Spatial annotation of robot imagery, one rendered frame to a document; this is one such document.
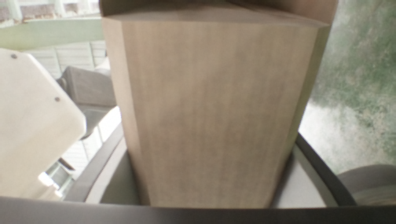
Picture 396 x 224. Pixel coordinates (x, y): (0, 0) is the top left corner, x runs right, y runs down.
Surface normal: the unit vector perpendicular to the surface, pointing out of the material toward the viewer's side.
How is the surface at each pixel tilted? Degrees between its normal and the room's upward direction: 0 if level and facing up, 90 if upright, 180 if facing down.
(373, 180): 68
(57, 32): 90
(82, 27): 90
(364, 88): 0
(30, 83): 138
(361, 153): 0
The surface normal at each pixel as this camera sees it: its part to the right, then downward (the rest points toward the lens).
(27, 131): 0.76, -0.48
